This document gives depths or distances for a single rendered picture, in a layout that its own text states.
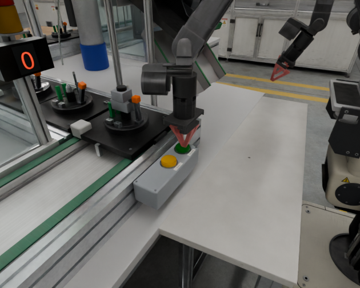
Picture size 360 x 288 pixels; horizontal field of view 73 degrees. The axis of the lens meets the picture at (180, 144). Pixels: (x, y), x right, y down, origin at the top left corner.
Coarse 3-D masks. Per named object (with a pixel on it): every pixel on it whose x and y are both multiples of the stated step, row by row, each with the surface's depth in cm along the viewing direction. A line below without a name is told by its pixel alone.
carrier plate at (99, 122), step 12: (144, 108) 87; (96, 120) 80; (156, 120) 80; (96, 132) 74; (144, 132) 74; (156, 132) 74; (108, 144) 69; (120, 144) 69; (132, 144) 69; (144, 144) 69; (132, 156) 65
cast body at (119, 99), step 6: (114, 90) 71; (120, 90) 70; (126, 90) 71; (114, 96) 71; (120, 96) 70; (126, 96) 71; (132, 96) 73; (114, 102) 72; (120, 102) 71; (126, 102) 71; (114, 108) 74; (120, 108) 72; (126, 108) 71; (132, 108) 73
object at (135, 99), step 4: (136, 96) 70; (128, 100) 71; (132, 100) 70; (136, 100) 69; (140, 100) 71; (136, 104) 70; (136, 108) 71; (140, 108) 72; (136, 112) 72; (140, 112) 73; (136, 116) 73; (140, 116) 73
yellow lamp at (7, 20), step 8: (0, 8) 49; (8, 8) 49; (0, 16) 49; (8, 16) 50; (16, 16) 51; (0, 24) 50; (8, 24) 50; (16, 24) 51; (0, 32) 51; (8, 32) 51; (16, 32) 52
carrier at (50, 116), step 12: (72, 72) 88; (60, 96) 87; (72, 96) 86; (96, 96) 96; (48, 108) 87; (60, 108) 83; (72, 108) 83; (84, 108) 85; (96, 108) 87; (108, 108) 88; (48, 120) 80; (60, 120) 80; (72, 120) 80; (84, 120) 80
